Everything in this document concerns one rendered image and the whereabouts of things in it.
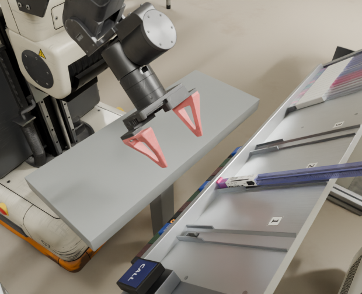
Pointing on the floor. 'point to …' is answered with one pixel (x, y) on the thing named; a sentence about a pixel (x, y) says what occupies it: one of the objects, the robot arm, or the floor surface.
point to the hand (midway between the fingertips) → (181, 147)
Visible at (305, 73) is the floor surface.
